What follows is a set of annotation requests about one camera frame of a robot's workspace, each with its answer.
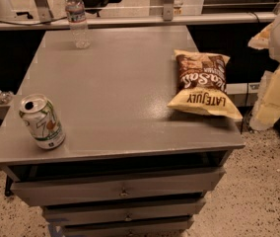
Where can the padded gripper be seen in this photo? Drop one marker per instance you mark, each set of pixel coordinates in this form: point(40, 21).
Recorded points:
point(267, 105)

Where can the brown Late July chip bag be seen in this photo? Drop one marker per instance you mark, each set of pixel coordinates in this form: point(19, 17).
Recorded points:
point(202, 85)

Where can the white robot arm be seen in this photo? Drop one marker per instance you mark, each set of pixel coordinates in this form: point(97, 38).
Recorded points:
point(274, 41)

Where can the clear plastic water bottle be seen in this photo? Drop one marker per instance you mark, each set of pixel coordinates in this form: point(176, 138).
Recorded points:
point(79, 28)

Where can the grey bottom drawer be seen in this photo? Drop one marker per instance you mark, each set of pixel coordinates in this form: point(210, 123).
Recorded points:
point(128, 229)

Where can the grey drawer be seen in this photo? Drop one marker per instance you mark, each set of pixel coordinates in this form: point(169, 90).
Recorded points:
point(125, 212)
point(103, 188)
point(128, 229)

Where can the grey middle drawer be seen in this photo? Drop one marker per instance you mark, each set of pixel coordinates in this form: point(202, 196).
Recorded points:
point(125, 212)

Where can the white green soda can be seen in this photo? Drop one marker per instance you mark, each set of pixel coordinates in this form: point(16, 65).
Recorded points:
point(40, 118)

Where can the grey top drawer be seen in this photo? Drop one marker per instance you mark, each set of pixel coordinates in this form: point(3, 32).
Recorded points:
point(103, 188)

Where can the small crumpled clear object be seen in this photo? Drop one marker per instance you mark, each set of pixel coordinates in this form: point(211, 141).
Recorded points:
point(6, 97)

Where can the grey metal bracket post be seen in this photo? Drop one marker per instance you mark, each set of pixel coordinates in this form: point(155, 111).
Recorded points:
point(168, 10)

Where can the grey metal rail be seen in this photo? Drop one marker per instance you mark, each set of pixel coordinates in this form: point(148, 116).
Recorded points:
point(101, 23)

